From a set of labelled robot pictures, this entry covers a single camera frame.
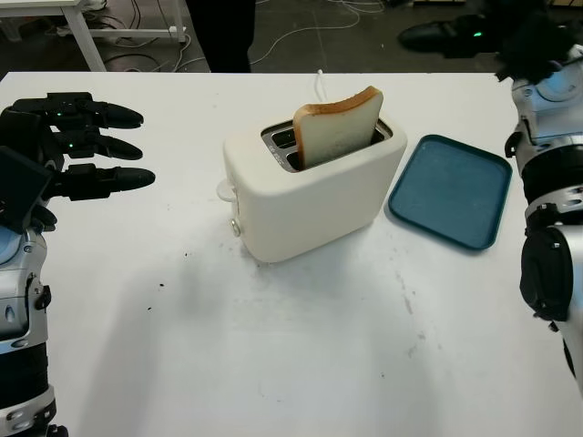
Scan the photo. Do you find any white table frame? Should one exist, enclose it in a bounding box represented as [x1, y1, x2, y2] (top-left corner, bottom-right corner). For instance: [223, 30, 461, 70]
[0, 0, 190, 73]

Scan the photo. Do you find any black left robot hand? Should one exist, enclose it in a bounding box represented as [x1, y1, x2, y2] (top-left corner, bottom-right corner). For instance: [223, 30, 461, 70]
[0, 92, 157, 231]

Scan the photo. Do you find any cream white toaster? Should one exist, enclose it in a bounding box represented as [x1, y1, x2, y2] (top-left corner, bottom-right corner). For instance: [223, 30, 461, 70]
[216, 118, 408, 264]

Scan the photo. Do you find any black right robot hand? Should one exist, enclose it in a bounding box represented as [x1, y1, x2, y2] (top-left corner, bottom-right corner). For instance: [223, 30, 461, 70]
[398, 0, 575, 69]

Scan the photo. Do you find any blue plastic tray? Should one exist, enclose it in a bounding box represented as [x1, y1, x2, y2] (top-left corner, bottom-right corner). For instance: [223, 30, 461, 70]
[387, 133, 514, 253]

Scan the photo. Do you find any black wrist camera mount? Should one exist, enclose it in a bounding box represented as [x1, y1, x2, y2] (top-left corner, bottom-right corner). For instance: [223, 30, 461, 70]
[0, 145, 54, 230]
[496, 43, 566, 83]

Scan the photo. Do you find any white floor cable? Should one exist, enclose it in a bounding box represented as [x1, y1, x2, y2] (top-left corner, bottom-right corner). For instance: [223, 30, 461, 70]
[250, 0, 365, 67]

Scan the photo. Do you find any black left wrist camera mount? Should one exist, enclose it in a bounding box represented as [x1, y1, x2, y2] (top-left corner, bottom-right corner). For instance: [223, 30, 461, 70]
[0, 145, 54, 230]

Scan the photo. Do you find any toast slice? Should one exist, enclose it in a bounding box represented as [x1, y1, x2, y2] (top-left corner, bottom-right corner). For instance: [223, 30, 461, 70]
[292, 85, 384, 168]

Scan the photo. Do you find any standing person beige jacket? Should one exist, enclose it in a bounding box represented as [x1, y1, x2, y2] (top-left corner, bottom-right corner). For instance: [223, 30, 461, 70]
[207, 0, 256, 74]

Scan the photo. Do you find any white toaster power cable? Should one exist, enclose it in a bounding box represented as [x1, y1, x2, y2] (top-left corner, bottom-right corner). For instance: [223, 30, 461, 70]
[312, 68, 330, 105]

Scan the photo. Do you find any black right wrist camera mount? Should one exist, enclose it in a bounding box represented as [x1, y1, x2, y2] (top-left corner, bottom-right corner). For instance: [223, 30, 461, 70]
[496, 43, 566, 83]

